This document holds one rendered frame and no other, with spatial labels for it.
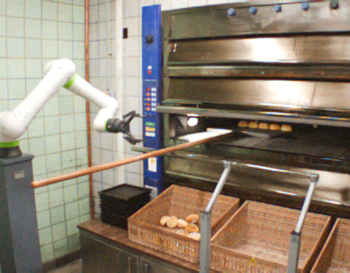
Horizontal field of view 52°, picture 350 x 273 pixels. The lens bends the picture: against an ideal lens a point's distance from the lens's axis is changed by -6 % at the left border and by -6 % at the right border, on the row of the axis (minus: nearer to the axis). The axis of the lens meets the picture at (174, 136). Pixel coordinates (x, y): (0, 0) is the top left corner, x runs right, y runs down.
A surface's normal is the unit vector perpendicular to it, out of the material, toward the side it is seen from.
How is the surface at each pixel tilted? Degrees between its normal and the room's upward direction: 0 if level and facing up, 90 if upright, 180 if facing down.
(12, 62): 90
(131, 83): 90
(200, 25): 93
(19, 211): 90
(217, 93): 70
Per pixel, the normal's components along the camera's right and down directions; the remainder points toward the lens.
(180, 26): -0.61, 0.12
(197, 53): -0.58, -0.22
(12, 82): 0.79, 0.10
